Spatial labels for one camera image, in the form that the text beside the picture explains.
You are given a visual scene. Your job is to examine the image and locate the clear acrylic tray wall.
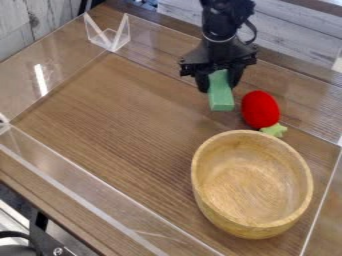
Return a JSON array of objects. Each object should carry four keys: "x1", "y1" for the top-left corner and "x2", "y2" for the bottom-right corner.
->
[{"x1": 0, "y1": 114, "x2": 223, "y2": 256}]

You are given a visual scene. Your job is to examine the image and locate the black table clamp mount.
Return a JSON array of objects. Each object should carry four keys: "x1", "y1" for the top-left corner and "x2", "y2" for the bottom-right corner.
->
[{"x1": 30, "y1": 211, "x2": 76, "y2": 256}]

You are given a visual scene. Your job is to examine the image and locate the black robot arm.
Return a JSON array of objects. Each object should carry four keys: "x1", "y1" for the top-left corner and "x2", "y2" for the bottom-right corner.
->
[{"x1": 179, "y1": 0, "x2": 258, "y2": 93}]

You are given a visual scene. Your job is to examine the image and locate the brown wooden bowl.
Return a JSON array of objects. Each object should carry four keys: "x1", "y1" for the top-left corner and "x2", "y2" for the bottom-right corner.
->
[{"x1": 191, "y1": 130, "x2": 314, "y2": 239}]

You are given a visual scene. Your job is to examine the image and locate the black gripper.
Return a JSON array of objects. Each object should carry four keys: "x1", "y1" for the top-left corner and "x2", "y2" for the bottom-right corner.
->
[{"x1": 179, "y1": 33, "x2": 258, "y2": 93}]

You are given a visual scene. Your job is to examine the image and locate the green rectangular block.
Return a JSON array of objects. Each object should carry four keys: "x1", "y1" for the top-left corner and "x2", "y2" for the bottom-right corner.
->
[{"x1": 207, "y1": 70, "x2": 235, "y2": 111}]

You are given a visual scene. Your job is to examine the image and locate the clear acrylic corner bracket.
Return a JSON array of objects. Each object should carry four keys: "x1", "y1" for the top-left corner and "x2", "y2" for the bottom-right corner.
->
[{"x1": 83, "y1": 14, "x2": 131, "y2": 53}]

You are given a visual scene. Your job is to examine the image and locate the red knitted strawberry toy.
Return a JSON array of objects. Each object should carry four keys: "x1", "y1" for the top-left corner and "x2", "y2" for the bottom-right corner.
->
[{"x1": 241, "y1": 90, "x2": 287, "y2": 138}]

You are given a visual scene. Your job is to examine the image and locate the black cable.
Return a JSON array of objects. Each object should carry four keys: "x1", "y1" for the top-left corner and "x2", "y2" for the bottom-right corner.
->
[{"x1": 0, "y1": 230, "x2": 32, "y2": 244}]

